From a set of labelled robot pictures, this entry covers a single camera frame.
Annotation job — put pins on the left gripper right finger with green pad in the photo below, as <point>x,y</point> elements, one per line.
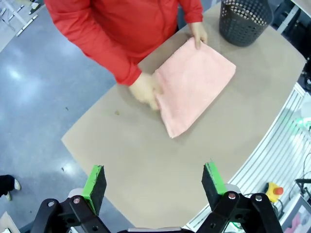
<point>213,184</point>

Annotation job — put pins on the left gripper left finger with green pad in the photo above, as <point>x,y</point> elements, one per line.
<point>96,187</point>

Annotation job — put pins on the pink terry towel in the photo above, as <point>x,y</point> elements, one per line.
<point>194,85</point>

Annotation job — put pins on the person's right forearm red sleeve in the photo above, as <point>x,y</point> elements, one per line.
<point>111,60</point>

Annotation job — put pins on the person's left forearm red sleeve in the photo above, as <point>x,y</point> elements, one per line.
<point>193,12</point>

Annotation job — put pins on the person's right hand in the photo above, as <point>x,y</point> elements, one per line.
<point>143,91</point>

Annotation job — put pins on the person's left hand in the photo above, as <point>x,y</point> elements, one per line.
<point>198,32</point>

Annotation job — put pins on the yellow red emergency stop button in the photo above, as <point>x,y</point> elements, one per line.
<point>273,191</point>

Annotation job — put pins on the white shoe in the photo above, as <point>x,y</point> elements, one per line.
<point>17,185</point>

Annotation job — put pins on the bystander black trouser leg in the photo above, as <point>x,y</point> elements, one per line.
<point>5,184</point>

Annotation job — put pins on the printed pink picture sheet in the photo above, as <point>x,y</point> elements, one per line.
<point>300,217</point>

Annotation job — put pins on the flat cardboard piece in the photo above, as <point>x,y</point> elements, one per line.
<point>6,223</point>

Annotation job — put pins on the dark grey perforated laundry basket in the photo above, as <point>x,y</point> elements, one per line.
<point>244,24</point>

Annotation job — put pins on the person's torso in red jacket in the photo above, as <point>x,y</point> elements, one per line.
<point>126,21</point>

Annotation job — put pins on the white table leg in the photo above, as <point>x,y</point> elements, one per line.
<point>25,20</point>

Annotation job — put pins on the white slotted aluminium frame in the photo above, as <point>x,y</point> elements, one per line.
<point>274,145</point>

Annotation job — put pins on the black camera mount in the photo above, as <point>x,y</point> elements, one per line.
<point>303,185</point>

